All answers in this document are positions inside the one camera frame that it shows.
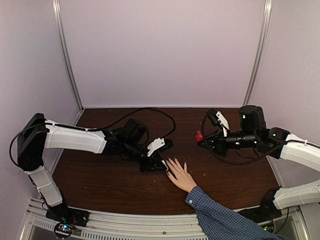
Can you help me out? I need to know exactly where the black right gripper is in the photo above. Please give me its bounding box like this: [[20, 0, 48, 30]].
[[198, 127, 259, 157]]

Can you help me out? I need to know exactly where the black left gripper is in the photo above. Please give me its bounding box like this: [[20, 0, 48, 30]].
[[123, 139, 167, 173]]

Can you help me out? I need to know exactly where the red nail polish bottle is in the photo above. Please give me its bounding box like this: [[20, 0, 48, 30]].
[[195, 130, 203, 143]]

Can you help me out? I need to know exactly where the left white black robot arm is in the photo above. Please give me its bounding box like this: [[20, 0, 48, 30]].
[[15, 113, 173, 222]]

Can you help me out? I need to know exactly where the blue checked shirt forearm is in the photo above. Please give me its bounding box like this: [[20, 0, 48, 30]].
[[185, 186, 286, 240]]

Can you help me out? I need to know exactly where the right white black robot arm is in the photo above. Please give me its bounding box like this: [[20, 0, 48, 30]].
[[196, 105, 320, 171]]

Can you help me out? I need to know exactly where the pale hand with long nails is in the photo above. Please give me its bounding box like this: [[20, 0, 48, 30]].
[[165, 158, 197, 194]]

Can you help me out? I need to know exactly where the round green circuit board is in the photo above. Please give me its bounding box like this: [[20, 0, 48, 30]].
[[53, 223, 75, 239]]

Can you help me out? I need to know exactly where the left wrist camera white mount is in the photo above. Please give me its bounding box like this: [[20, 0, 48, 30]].
[[147, 137, 173, 157]]

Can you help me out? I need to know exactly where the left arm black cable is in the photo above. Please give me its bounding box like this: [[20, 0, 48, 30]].
[[9, 107, 177, 168]]

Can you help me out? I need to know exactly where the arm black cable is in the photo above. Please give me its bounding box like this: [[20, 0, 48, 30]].
[[201, 111, 286, 166], [9, 107, 177, 168]]

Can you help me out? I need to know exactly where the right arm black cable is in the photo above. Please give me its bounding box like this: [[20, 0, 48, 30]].
[[201, 111, 286, 166]]

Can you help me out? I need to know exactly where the right aluminium corner post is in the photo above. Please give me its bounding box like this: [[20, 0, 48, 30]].
[[242, 0, 273, 107]]

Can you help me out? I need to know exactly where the aluminium corner post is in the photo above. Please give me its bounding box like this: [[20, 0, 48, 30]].
[[242, 0, 273, 107], [52, 0, 85, 115]]

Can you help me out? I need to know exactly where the left aluminium corner post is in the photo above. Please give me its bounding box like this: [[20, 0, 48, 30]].
[[52, 0, 85, 115]]

